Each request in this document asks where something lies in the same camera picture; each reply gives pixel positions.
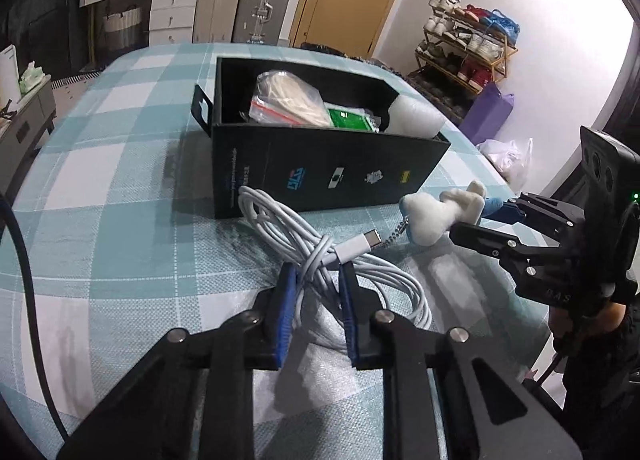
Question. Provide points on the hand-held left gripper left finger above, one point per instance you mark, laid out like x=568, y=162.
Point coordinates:
x=282, y=310

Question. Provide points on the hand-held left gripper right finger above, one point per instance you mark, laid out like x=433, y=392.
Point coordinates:
x=347, y=310

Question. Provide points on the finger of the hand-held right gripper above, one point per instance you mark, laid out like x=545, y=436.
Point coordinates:
x=480, y=235
x=505, y=210

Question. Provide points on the black cardboard box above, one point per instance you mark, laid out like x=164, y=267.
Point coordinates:
x=300, y=175

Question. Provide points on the green white medicine sachet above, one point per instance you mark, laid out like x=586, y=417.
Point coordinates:
x=345, y=119
x=377, y=120

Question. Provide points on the person's right forearm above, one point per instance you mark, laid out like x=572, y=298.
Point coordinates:
x=610, y=375

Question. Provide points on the person's right hand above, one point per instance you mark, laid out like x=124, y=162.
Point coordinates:
x=615, y=312

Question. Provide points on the white plastic bag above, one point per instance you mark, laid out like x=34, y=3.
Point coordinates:
x=505, y=160

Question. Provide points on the purple bag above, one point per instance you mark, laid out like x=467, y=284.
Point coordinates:
x=487, y=113

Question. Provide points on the white bubble wrap piece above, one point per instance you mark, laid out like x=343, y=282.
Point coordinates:
x=412, y=115

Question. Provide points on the wooden shoe rack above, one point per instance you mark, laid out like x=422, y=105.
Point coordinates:
x=500, y=58

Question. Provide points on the collection of shelved shoes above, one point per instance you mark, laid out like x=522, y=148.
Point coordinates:
x=465, y=40

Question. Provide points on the teal checkered cloth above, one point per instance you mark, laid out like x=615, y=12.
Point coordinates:
x=125, y=190

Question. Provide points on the silver hard suitcase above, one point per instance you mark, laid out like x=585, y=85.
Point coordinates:
x=265, y=5

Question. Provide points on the black white striped rug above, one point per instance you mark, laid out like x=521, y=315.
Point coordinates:
x=75, y=80

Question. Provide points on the beige hard suitcase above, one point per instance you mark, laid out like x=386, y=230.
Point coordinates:
x=217, y=0

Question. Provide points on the grey low cabinet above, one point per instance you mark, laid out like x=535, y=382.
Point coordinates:
x=25, y=125

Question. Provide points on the grey white laundry basket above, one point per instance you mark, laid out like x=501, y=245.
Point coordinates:
x=122, y=28

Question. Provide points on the white desk with drawers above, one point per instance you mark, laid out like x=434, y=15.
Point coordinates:
x=170, y=5

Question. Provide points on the green tissue pack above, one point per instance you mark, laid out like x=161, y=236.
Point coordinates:
x=35, y=78

